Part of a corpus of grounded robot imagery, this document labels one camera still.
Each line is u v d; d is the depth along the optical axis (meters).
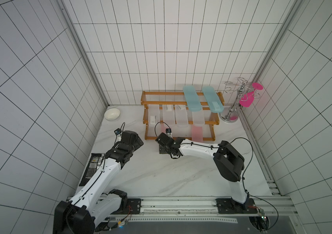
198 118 0.89
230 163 0.49
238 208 0.64
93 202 0.42
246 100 1.07
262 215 0.70
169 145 0.69
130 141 0.62
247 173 0.53
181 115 0.92
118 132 0.71
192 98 0.87
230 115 1.12
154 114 0.92
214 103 0.80
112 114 1.10
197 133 1.02
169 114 0.93
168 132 0.82
